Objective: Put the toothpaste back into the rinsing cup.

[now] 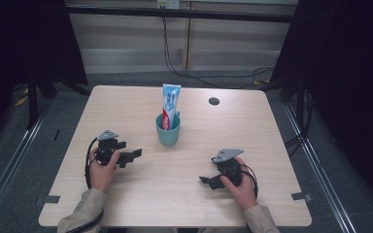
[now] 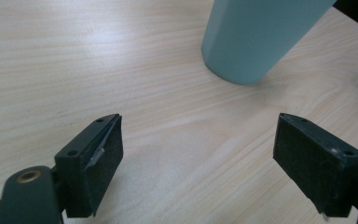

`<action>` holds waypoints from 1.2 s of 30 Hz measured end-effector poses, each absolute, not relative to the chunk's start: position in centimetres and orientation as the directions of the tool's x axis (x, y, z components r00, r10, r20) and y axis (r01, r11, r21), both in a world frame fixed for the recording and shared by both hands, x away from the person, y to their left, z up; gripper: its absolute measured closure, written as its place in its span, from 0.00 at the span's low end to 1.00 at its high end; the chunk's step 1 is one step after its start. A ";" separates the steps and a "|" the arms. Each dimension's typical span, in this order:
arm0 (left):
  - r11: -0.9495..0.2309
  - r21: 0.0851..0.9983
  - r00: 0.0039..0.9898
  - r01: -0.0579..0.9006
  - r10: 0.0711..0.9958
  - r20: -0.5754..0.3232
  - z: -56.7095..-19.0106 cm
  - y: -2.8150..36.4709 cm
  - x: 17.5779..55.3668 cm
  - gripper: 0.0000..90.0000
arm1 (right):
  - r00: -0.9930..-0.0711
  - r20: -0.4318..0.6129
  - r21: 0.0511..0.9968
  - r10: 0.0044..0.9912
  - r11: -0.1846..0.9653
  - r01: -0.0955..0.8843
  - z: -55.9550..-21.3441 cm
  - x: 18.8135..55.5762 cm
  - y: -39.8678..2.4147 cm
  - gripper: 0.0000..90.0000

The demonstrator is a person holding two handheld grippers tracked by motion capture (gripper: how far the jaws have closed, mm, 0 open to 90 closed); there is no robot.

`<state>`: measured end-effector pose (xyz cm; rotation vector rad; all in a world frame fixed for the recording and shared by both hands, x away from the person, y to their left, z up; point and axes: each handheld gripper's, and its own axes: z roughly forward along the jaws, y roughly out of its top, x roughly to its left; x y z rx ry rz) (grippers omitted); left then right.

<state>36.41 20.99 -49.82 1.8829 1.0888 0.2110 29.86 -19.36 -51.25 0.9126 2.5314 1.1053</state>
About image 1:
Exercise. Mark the grey tape strip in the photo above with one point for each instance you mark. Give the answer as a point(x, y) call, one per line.
point(51, 199)
point(301, 196)

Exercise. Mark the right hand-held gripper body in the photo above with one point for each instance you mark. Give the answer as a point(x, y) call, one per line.
point(231, 171)

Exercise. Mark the white wall power outlet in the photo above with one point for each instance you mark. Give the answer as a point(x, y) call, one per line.
point(168, 4)

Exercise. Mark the person's right hand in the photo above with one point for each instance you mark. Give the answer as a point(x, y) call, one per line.
point(244, 192)

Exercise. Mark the yellow floor tape piece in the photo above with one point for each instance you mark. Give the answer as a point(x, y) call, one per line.
point(21, 101)

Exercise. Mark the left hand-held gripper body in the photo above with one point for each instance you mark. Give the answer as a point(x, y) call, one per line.
point(105, 150)

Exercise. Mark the black curtain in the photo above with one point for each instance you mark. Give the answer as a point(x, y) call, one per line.
point(19, 48)
point(349, 81)

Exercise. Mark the small black floor tape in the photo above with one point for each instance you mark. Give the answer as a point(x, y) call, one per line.
point(56, 134)

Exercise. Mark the black horizontal bar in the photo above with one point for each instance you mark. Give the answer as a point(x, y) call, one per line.
point(207, 14)

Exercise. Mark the black metal stand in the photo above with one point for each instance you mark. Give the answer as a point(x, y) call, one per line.
point(32, 103)

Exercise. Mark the round dark table grommet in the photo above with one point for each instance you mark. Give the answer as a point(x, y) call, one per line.
point(214, 101)

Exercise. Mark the blue white toothpaste tube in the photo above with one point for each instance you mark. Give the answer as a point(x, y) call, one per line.
point(171, 103)

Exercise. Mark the person's left hand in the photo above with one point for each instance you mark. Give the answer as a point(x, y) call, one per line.
point(101, 176)

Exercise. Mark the metal floor rail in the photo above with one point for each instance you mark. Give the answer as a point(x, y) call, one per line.
point(320, 181)
point(9, 165)

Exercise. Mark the teal plastic cup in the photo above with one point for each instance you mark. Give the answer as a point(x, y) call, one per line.
point(168, 136)

